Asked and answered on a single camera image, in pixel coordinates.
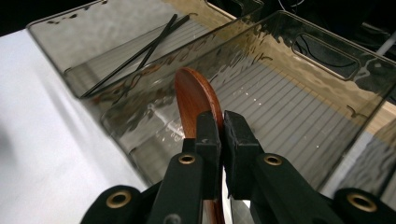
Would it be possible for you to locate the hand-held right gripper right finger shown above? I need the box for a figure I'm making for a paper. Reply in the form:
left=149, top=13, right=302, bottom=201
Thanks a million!
left=222, top=110, right=266, bottom=201

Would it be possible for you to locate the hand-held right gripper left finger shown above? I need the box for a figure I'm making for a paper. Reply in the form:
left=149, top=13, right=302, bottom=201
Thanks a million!
left=181, top=110, right=223, bottom=201

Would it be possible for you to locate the brown wooden spoon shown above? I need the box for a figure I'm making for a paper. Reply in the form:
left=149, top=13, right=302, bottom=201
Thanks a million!
left=173, top=66, right=226, bottom=224

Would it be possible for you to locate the translucent brown plastic bin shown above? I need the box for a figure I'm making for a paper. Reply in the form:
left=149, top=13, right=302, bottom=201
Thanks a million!
left=26, top=0, right=265, bottom=102
left=99, top=10, right=396, bottom=190
left=320, top=90, right=396, bottom=203

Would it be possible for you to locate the black chopstick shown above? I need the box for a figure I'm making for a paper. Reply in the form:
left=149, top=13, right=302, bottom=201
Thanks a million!
left=134, top=13, right=179, bottom=73
left=79, top=13, right=191, bottom=99

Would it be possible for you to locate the white-legged desk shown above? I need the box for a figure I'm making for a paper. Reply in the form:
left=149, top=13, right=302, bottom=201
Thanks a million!
left=375, top=31, right=396, bottom=58

